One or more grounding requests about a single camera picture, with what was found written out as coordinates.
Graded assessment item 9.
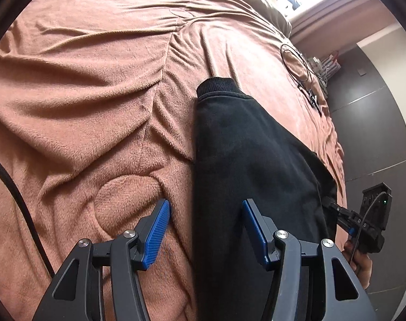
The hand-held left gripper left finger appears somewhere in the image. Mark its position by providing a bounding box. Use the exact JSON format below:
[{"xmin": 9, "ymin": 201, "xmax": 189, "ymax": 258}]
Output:
[{"xmin": 32, "ymin": 198, "xmax": 172, "ymax": 321}]

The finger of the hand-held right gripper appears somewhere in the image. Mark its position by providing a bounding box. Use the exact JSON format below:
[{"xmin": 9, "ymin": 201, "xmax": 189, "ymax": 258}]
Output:
[{"xmin": 324, "ymin": 197, "xmax": 362, "ymax": 236}]

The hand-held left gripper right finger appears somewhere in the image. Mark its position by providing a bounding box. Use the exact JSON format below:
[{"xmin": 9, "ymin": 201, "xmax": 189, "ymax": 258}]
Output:
[{"xmin": 241, "ymin": 199, "xmax": 378, "ymax": 321}]

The black sweatshirt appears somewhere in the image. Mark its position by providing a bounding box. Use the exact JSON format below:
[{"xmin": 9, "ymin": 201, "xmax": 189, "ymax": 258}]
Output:
[{"xmin": 194, "ymin": 78, "xmax": 339, "ymax": 321}]

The person's right hand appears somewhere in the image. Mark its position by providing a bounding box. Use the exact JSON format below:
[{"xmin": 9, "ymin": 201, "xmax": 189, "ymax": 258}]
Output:
[{"xmin": 343, "ymin": 237, "xmax": 374, "ymax": 290}]

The orange-brown fleece blanket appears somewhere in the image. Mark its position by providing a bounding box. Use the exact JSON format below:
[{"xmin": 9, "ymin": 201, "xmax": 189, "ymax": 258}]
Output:
[{"xmin": 0, "ymin": 0, "xmax": 346, "ymax": 321}]

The pink curtain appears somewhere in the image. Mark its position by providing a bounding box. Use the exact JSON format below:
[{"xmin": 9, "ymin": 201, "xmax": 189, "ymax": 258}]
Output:
[{"xmin": 290, "ymin": 0, "xmax": 401, "ymax": 45}]

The beige satin duvet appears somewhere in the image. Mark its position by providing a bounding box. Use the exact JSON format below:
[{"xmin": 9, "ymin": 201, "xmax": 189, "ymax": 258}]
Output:
[{"xmin": 206, "ymin": 0, "xmax": 292, "ymax": 36}]

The coiled thin black cable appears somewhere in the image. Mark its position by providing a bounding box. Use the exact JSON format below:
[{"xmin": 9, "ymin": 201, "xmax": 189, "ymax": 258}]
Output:
[{"xmin": 279, "ymin": 43, "xmax": 324, "ymax": 117}]

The black braided cable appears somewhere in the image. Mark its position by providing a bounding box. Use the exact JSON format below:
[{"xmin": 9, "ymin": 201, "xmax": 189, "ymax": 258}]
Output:
[{"xmin": 0, "ymin": 152, "xmax": 56, "ymax": 278}]

